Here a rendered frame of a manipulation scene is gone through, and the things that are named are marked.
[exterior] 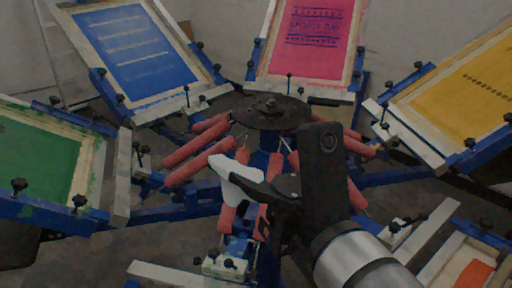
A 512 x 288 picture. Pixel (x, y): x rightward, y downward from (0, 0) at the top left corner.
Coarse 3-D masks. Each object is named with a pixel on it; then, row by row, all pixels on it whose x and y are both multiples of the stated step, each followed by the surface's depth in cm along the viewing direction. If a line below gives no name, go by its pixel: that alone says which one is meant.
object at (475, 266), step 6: (474, 258) 132; (468, 264) 130; (474, 264) 130; (480, 264) 130; (486, 264) 130; (468, 270) 128; (474, 270) 128; (480, 270) 128; (486, 270) 128; (492, 270) 128; (462, 276) 126; (468, 276) 126; (474, 276) 126; (480, 276) 126; (486, 276) 126; (456, 282) 124; (462, 282) 124; (468, 282) 124; (474, 282) 124; (480, 282) 124
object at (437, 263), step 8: (456, 232) 137; (448, 240) 134; (456, 240) 134; (464, 240) 137; (472, 240) 136; (440, 248) 131; (448, 248) 131; (456, 248) 131; (480, 248) 135; (488, 248) 132; (440, 256) 128; (448, 256) 128; (496, 256) 132; (432, 264) 125; (440, 264) 125; (424, 272) 123; (432, 272) 122; (440, 272) 126; (424, 280) 120; (432, 280) 122
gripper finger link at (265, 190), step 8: (232, 176) 47; (240, 176) 46; (240, 184) 46; (248, 184) 45; (256, 184) 45; (264, 184) 45; (248, 192) 45; (256, 192) 44; (264, 192) 44; (272, 192) 44; (256, 200) 45; (264, 200) 44; (272, 200) 44
